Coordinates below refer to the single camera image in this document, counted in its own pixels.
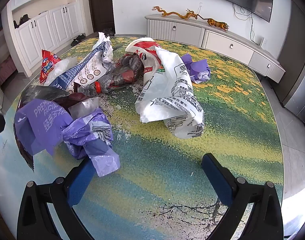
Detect golden dragon figurine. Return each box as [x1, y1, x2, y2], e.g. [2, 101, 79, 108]
[152, 6, 198, 20]

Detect white plastic bag black print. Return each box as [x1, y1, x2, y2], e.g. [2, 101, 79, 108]
[134, 46, 205, 139]

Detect grey television cabinet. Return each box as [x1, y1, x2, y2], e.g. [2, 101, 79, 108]
[145, 14, 285, 83]

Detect crushed bottle with red cap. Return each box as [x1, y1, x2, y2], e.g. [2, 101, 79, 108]
[77, 54, 145, 96]

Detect grey refrigerator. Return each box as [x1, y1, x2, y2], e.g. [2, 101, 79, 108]
[278, 0, 305, 128]

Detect dark brown door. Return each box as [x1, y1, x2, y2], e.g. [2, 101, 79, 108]
[87, 0, 115, 34]

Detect dark maroon plastic bag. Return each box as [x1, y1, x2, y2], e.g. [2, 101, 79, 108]
[14, 84, 94, 172]

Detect translucent plastic bag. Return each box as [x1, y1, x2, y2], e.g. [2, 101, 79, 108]
[45, 57, 78, 86]

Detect black items on cupboard shelf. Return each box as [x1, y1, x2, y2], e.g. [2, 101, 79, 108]
[12, 14, 32, 29]

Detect clear plastic wrapper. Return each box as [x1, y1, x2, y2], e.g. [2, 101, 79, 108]
[68, 97, 101, 118]

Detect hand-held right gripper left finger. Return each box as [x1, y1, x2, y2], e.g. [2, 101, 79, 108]
[17, 159, 98, 240]

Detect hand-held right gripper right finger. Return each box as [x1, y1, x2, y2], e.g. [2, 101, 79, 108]
[201, 153, 284, 240]

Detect golden tiger figurine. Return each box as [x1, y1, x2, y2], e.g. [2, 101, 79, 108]
[199, 15, 229, 32]

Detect white wall cupboard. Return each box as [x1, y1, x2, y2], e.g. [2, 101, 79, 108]
[1, 0, 88, 78]

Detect large purple plastic wrapper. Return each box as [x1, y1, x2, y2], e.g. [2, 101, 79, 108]
[14, 99, 121, 178]

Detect blue and white packaging bag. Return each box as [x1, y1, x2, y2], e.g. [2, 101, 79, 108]
[51, 41, 113, 93]

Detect black television cable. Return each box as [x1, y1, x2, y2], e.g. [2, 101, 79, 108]
[233, 3, 254, 46]

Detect black shoes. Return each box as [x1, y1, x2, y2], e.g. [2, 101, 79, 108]
[70, 34, 87, 47]

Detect landscape print tablecloth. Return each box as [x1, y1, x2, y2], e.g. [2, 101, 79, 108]
[0, 36, 284, 240]

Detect small purple plastic wrapper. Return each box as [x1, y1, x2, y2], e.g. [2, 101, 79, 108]
[181, 54, 211, 84]

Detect crushed red and white paper cup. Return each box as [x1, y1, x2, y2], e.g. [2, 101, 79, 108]
[125, 37, 165, 79]

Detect red snack packet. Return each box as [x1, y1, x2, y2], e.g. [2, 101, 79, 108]
[39, 49, 62, 84]

